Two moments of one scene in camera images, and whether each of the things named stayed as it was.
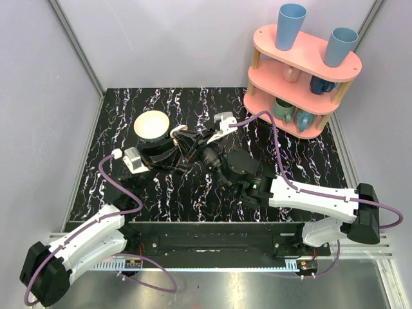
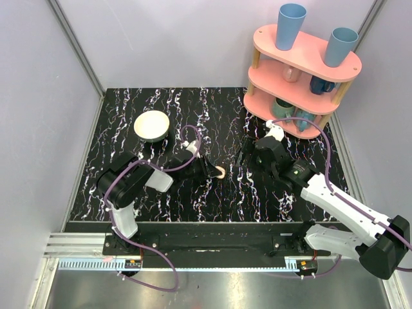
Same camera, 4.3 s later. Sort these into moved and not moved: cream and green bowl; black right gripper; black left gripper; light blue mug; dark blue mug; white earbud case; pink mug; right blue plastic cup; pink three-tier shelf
Moved: black left gripper; black right gripper; white earbud case
Not moved: pink mug; cream and green bowl; light blue mug; right blue plastic cup; dark blue mug; pink three-tier shelf
